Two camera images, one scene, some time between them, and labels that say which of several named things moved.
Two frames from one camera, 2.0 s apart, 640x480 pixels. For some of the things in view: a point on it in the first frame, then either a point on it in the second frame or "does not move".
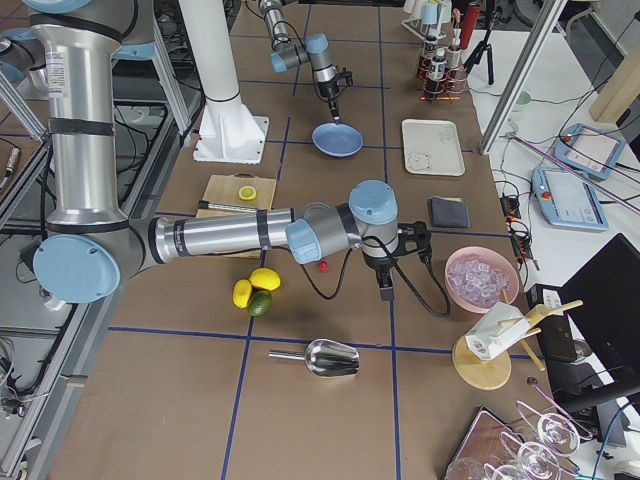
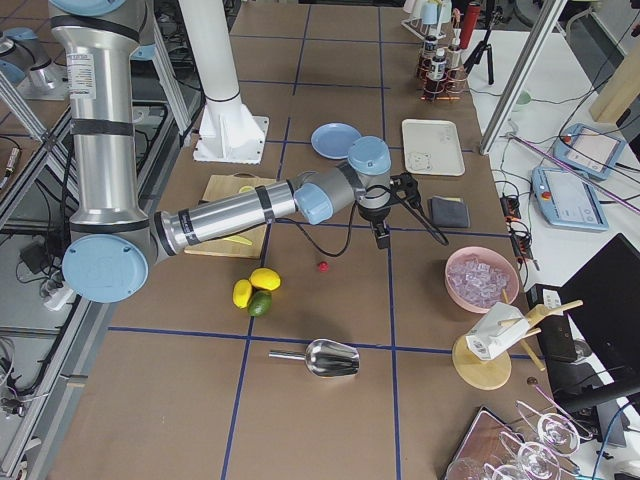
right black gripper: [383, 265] -> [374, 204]
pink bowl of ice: [477, 278] does not move
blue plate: [337, 139] does not move
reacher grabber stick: [581, 172] does not move
